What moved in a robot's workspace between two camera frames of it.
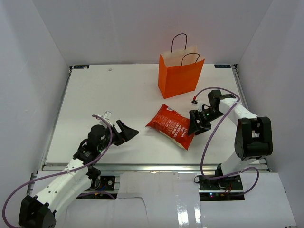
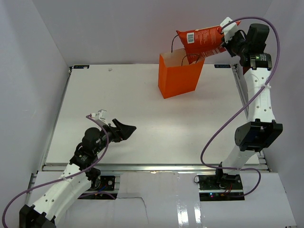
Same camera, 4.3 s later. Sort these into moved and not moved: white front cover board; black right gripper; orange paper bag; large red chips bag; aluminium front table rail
Moved: large red chips bag; black right gripper
Not moved: orange paper bag; aluminium front table rail; white front cover board
